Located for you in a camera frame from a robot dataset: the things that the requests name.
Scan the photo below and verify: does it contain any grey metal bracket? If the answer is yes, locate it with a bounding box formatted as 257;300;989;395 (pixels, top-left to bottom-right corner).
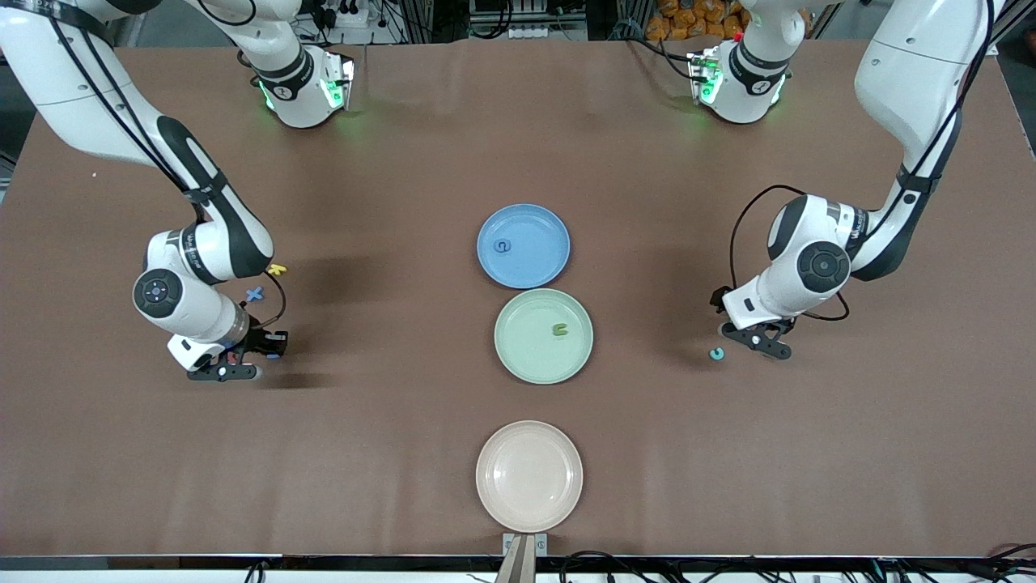
495;532;549;583

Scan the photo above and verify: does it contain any pile of orange objects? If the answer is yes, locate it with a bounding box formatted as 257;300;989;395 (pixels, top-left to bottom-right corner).
645;0;749;43

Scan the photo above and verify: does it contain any pink plate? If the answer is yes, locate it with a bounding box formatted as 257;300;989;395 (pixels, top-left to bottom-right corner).
475;419;584;534

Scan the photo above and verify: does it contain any aluminium frame post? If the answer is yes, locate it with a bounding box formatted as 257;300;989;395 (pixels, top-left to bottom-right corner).
994;0;1036;51

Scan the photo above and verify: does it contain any blue plate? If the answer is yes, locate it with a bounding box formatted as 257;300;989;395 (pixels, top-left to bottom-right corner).
476;203;571;290

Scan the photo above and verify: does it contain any green plate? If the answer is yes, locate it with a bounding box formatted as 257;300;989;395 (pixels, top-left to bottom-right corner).
494;288;594;385

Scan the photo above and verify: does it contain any brown table cover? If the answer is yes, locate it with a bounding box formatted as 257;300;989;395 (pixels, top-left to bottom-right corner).
0;36;1036;560

